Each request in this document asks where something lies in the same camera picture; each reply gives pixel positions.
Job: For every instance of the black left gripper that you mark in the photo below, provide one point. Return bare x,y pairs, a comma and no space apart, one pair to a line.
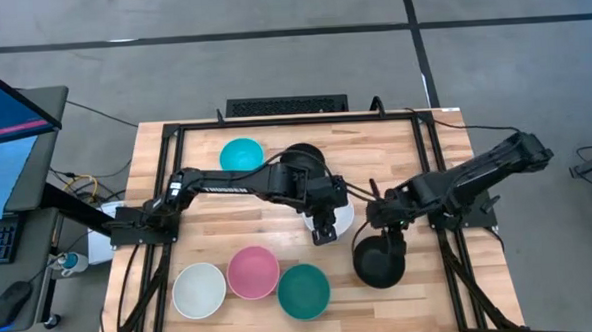
327,199

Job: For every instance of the black computer mouse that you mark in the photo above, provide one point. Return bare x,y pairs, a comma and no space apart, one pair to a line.
9,303

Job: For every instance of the large black monitor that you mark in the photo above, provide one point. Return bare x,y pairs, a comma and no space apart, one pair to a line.
3,109

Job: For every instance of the black aluminium table frame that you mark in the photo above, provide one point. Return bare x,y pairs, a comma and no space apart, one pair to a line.
299,121

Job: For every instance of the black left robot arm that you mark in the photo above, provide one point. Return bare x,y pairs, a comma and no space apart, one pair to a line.
226,181

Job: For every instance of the grey desk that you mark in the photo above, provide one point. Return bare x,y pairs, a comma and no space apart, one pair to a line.
36,172

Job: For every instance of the black bowl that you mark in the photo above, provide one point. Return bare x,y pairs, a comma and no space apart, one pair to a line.
375,267
303,155

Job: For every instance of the black ventilated computer case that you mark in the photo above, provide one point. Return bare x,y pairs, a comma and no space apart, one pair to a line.
283,106

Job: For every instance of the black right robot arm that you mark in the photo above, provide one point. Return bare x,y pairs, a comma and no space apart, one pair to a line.
476,170

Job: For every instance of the white and blue bottle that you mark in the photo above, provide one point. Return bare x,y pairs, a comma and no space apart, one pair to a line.
72,263

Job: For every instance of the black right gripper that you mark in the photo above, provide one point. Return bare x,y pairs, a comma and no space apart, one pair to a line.
390,209

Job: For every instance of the white bin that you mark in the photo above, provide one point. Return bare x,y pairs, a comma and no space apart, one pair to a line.
99,244

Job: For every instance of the turquoise bowl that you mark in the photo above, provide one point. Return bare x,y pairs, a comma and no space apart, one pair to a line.
238,156

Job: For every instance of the dark green bowl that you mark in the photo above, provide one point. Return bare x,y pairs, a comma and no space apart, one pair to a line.
304,292

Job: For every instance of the pink bowl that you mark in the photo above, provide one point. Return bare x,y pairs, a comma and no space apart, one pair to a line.
253,273

